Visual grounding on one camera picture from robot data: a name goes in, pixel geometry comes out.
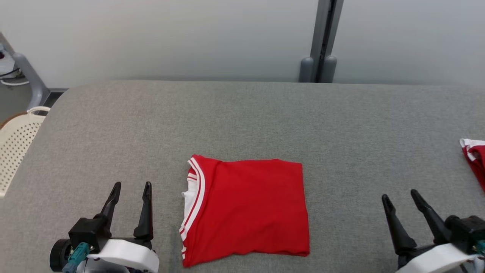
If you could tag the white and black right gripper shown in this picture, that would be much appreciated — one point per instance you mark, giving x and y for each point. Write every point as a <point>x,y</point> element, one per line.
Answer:
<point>428,259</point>

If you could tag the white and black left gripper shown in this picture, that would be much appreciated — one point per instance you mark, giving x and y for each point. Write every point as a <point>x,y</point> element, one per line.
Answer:
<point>125,254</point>

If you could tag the red shorts with white stripes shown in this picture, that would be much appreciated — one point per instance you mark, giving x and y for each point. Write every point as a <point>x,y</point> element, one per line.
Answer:
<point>475,159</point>

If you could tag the red t-shirt with striped collar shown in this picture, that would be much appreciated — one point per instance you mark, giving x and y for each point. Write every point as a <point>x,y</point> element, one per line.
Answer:
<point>250,208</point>

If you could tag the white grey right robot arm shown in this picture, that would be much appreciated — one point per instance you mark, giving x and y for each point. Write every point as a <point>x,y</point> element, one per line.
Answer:
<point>471,267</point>

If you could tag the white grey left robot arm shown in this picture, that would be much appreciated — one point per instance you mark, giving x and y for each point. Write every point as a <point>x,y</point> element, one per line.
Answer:
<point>58,256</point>

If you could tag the cream perforated laundry basket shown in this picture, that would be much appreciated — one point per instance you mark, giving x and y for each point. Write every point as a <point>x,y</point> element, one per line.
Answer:
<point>17,144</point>

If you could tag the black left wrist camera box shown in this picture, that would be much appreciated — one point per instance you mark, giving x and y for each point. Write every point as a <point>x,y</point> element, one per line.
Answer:
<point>87,231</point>

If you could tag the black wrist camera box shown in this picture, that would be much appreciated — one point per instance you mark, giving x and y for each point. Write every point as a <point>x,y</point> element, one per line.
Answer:
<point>468,231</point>
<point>87,231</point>

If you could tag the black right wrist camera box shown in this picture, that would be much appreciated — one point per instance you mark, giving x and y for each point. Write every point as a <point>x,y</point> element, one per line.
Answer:
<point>468,231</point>

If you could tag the grey metal tube frame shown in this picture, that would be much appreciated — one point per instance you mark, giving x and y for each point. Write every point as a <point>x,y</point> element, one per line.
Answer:
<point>32,81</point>

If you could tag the grey aluminium partition post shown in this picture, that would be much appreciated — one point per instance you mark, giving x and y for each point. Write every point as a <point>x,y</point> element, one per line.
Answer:
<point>322,34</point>

